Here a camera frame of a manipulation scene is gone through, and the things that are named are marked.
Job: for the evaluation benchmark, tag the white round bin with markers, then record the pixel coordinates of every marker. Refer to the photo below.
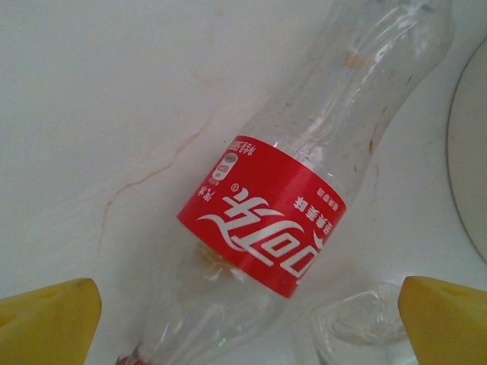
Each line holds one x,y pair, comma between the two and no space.
472,152

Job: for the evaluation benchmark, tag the Coca-Cola bottle red label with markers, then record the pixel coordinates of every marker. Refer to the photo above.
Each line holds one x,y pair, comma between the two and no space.
266,216

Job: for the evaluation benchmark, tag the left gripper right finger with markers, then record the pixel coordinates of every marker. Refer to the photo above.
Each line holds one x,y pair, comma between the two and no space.
449,327

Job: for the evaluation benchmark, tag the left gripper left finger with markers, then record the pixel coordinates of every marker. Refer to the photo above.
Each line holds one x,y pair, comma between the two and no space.
45,327

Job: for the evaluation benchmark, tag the clear unlabelled plastic bottle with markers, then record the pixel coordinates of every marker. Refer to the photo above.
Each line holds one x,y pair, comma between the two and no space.
357,319

